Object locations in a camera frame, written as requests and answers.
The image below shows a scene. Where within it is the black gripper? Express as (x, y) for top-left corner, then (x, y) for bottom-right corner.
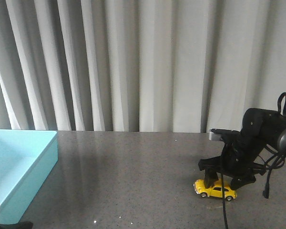
(0, 221), (33, 229)
(198, 108), (276, 190)

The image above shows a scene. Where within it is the yellow toy beetle car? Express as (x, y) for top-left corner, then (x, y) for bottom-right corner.
(193, 179), (237, 201)

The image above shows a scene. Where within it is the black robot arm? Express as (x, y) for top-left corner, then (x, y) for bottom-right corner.
(198, 108), (286, 190)

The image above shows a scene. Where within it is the light blue storage box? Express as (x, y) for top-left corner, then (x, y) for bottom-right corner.
(0, 129), (58, 224)

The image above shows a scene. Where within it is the grey pleated curtain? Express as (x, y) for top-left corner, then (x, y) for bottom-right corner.
(0, 0), (286, 133)

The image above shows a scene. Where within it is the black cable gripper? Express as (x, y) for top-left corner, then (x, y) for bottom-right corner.
(219, 92), (286, 229)

